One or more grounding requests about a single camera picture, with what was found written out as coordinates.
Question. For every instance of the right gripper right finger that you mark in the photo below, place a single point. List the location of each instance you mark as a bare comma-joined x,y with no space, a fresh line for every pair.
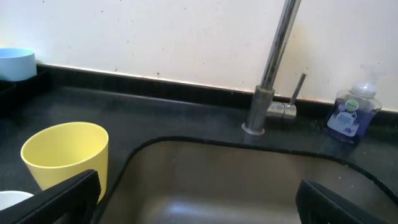
323,208

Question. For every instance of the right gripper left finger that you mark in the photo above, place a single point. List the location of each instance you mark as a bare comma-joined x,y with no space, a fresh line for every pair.
62,199

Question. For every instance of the yellow cup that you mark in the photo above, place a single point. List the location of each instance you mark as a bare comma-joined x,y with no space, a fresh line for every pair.
62,155

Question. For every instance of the white cup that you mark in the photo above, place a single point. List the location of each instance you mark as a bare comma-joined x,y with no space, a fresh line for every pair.
12,197

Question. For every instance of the blue soap bottle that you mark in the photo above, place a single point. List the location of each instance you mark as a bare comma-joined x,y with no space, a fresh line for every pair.
351,118

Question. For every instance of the steel sink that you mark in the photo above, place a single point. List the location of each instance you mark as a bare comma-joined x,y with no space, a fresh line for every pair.
217,180

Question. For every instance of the black tray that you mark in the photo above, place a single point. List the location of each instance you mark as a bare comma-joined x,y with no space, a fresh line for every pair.
9,96

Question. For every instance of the blue cup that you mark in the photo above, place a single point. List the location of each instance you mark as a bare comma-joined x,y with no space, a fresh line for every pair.
15,67

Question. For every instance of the steel tap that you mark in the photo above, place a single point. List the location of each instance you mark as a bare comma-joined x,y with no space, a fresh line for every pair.
278,46

